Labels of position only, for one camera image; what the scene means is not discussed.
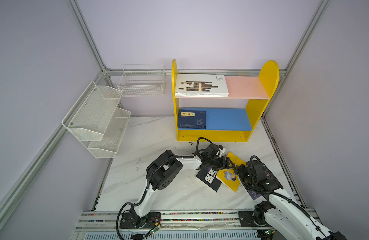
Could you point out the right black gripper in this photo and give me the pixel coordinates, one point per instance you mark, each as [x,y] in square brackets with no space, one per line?
[244,173]

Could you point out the navy book Sunzi yellow label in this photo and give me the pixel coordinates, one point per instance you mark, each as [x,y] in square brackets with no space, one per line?
[191,119]

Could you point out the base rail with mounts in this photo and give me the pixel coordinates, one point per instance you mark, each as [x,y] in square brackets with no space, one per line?
[173,225]

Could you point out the black book white lettering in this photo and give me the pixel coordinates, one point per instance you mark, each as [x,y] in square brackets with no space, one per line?
[208,176]

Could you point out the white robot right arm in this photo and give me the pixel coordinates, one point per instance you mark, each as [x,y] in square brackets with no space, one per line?
[279,210]

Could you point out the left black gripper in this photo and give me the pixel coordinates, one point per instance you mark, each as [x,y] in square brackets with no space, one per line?
[220,162]

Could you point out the yellow shelf unit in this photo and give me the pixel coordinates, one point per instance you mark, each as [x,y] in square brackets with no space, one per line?
[231,119]

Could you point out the dark purple illustrated book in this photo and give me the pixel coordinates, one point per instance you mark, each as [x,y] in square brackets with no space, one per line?
[254,194]

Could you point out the white wire basket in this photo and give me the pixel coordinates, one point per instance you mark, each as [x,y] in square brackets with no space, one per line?
[142,81]

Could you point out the yellow book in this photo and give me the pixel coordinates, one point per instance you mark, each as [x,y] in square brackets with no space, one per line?
[227,176]

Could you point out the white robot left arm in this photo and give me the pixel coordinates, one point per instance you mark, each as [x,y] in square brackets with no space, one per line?
[161,172]

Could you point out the white book La Dame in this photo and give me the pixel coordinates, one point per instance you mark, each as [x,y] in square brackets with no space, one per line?
[201,86]

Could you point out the white mesh two-tier rack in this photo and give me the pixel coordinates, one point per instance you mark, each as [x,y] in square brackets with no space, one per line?
[97,121]

